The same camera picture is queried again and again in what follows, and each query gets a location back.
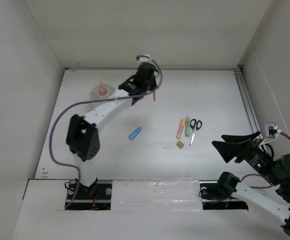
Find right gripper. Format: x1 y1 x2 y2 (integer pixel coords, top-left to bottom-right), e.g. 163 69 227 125
211 129 281 185

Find brown highlighter pen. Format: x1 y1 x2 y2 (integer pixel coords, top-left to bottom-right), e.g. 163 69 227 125
152 91 156 102

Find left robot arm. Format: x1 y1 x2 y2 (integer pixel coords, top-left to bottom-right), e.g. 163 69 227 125
66 60 161 198

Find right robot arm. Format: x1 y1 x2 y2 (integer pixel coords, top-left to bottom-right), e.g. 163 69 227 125
212 130 290 237

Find white round divided container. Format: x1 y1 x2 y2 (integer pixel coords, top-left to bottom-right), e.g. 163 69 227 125
89 83 116 101

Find green highlighter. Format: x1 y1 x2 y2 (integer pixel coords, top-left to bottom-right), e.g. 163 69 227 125
185 116 192 137

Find small yellow eraser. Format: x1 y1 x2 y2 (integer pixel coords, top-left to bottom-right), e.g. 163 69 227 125
176 141 184 148

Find orange pink highlighter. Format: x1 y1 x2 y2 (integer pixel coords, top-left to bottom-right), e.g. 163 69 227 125
176 118 186 139

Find blue transparent capped item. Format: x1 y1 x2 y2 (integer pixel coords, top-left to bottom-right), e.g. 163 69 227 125
128 127 142 141

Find white front panel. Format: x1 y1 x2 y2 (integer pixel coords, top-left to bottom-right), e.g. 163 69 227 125
111 179 202 212

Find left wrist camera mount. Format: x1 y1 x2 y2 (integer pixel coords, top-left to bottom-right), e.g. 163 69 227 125
136 54 152 65

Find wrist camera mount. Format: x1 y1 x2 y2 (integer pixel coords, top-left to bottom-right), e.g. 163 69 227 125
264 122 282 144
136 54 152 65

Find black handled scissors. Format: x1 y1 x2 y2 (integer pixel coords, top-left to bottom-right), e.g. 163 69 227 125
190 118 203 146

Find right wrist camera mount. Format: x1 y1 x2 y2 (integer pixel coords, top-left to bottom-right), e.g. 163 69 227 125
264 122 282 144

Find aluminium rail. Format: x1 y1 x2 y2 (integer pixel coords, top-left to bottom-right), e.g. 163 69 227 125
232 65 260 133

